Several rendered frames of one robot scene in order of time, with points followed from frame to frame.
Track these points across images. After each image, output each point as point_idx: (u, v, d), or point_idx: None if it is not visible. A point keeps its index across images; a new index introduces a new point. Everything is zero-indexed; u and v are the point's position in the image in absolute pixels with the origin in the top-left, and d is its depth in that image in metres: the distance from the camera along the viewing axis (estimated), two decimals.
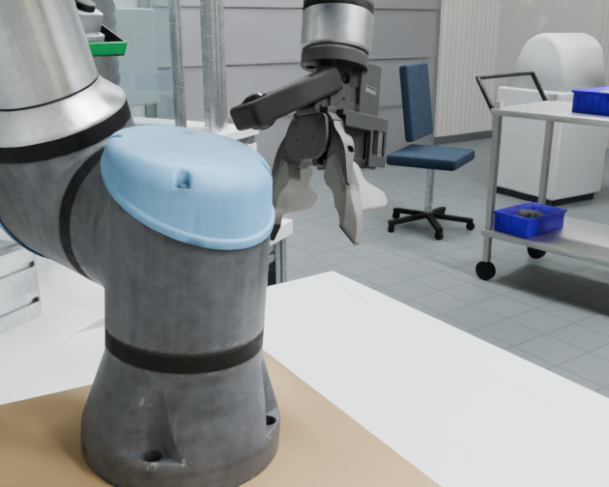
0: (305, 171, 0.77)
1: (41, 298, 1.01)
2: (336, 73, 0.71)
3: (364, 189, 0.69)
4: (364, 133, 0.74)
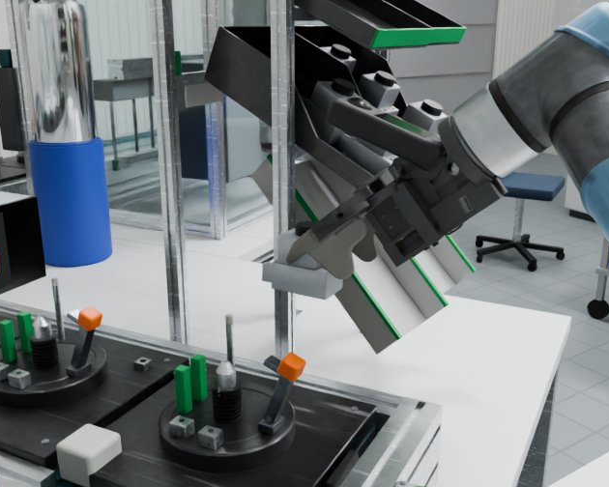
0: None
1: None
2: (433, 153, 0.62)
3: (335, 250, 0.67)
4: (419, 227, 0.65)
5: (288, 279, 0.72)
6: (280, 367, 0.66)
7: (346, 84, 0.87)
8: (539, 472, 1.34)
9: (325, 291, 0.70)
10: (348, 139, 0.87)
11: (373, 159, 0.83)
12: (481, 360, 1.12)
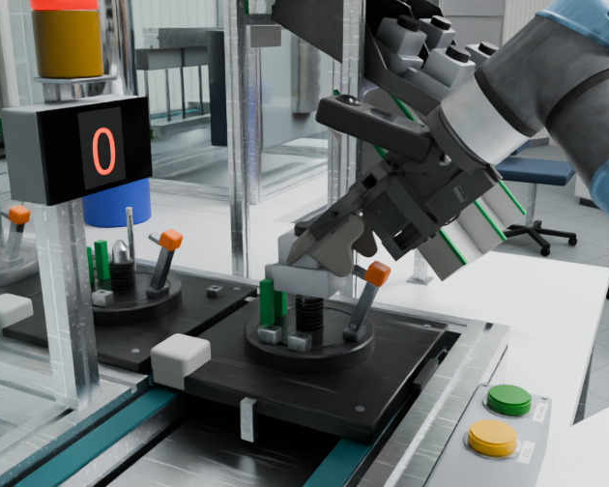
0: None
1: None
2: (423, 145, 0.61)
3: (334, 248, 0.67)
4: (415, 220, 0.64)
5: (290, 280, 0.72)
6: (367, 273, 0.69)
7: (412, 20, 0.89)
8: (578, 423, 1.37)
9: (327, 290, 0.70)
10: (414, 73, 0.89)
11: (441, 90, 0.86)
12: (530, 304, 1.15)
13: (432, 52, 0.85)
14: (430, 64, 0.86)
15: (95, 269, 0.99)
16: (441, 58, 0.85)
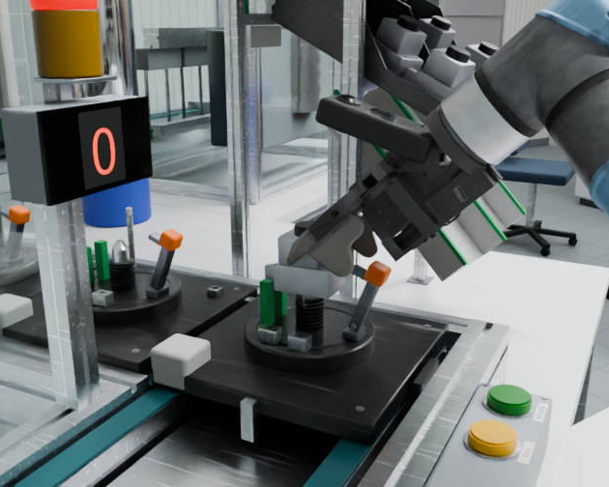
0: None
1: None
2: (423, 145, 0.61)
3: (334, 248, 0.67)
4: (415, 220, 0.64)
5: (290, 280, 0.72)
6: (367, 273, 0.69)
7: (412, 20, 0.89)
8: (578, 423, 1.37)
9: (327, 290, 0.70)
10: (414, 73, 0.89)
11: (441, 90, 0.86)
12: (530, 304, 1.15)
13: (432, 52, 0.85)
14: (430, 64, 0.86)
15: (95, 269, 0.99)
16: (441, 58, 0.85)
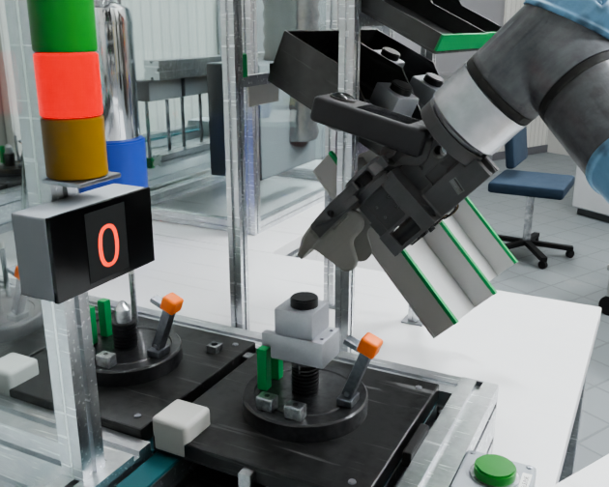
0: None
1: None
2: (419, 138, 0.61)
3: (337, 244, 0.68)
4: (413, 214, 0.64)
5: (286, 350, 0.75)
6: (361, 346, 0.72)
7: (404, 85, 0.92)
8: (569, 457, 1.40)
9: (321, 360, 0.73)
10: None
11: None
12: (521, 348, 1.18)
13: None
14: None
15: (98, 320, 1.02)
16: None
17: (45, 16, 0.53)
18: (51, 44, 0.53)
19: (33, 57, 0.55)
